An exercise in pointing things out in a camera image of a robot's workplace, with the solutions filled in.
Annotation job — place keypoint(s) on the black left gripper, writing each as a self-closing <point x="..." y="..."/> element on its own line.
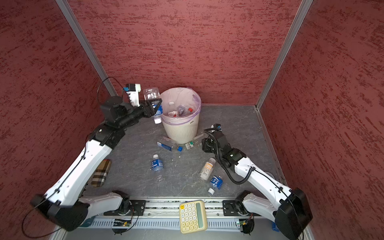
<point x="151" y="111"/>

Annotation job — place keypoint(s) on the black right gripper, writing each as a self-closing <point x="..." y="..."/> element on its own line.
<point x="206" y="144"/>

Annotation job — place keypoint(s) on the small bottle blue label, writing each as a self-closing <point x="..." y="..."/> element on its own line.
<point x="215" y="184"/>
<point x="157" y="167"/>
<point x="153" y="96"/>

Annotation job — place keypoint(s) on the clear bottle white cap red label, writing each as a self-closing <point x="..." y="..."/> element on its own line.
<point x="173" y="110"/>

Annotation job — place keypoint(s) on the clear bottle orange label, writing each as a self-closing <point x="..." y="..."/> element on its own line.
<point x="207" y="169"/>

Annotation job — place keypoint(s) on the clear square plastic bottle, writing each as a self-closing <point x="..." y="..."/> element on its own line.
<point x="181" y="109"/>

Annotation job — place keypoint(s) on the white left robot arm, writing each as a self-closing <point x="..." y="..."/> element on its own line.
<point x="63" y="204"/>

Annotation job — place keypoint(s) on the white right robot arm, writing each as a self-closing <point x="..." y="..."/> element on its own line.
<point x="267" y="192"/>

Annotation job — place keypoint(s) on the cream ribbed waste bin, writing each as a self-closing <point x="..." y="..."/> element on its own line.
<point x="184" y="133"/>

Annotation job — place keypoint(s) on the pink bin liner bag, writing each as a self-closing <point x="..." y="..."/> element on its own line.
<point x="186" y="97"/>

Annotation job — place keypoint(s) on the clear bottle green band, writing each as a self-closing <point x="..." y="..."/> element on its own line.
<point x="196" y="142"/>

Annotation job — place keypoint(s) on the clear bottle blue cap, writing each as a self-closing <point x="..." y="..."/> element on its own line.
<point x="169" y="144"/>

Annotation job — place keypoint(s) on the yellow calculator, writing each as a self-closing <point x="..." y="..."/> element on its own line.
<point x="193" y="217"/>

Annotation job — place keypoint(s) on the plaid pouch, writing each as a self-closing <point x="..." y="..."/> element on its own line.
<point x="100" y="175"/>

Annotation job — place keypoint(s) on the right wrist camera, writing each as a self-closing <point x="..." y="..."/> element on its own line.
<point x="216" y="127"/>

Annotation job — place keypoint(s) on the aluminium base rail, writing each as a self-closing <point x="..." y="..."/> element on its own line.
<point x="220" y="214"/>

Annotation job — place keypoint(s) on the aluminium corner post left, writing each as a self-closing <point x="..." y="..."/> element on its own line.
<point x="78" y="31"/>

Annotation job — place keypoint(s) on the aluminium corner post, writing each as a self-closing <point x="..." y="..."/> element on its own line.
<point x="290" y="37"/>
<point x="78" y="31"/>

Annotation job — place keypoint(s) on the aluminium corner post right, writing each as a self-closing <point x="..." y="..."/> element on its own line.
<point x="290" y="37"/>

